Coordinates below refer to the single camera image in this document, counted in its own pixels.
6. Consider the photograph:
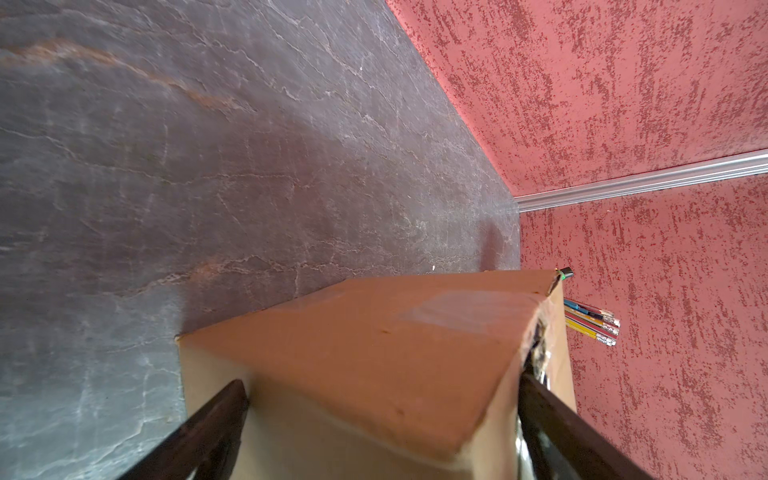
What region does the brown cardboard express box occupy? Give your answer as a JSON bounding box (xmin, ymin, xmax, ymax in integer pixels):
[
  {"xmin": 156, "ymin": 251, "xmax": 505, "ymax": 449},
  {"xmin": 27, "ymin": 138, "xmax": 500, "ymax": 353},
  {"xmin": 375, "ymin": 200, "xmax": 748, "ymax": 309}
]
[{"xmin": 177, "ymin": 270, "xmax": 575, "ymax": 479}]

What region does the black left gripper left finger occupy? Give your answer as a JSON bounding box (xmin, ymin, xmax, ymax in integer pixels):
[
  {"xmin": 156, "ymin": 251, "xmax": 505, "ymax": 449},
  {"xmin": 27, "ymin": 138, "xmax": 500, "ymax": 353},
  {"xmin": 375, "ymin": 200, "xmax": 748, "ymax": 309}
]
[{"xmin": 121, "ymin": 379, "xmax": 249, "ymax": 480}]

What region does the aluminium corner post right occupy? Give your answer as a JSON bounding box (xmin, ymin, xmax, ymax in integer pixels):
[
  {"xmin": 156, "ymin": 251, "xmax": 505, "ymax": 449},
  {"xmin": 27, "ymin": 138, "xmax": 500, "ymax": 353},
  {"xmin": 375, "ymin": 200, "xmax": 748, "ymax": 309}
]
[{"xmin": 516, "ymin": 149, "xmax": 767, "ymax": 213}]

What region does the coloured pencils bundle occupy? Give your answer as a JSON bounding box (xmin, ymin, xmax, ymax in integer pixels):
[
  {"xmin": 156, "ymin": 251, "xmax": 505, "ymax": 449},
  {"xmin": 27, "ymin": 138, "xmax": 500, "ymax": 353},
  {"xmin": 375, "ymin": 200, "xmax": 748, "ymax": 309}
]
[{"xmin": 564, "ymin": 299, "xmax": 621, "ymax": 347}]

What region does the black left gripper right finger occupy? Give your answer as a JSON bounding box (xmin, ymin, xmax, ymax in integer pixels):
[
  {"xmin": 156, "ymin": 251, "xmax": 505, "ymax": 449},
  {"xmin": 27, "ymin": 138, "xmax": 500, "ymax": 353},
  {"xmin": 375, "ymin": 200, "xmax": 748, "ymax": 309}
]
[{"xmin": 518, "ymin": 371, "xmax": 650, "ymax": 479}]

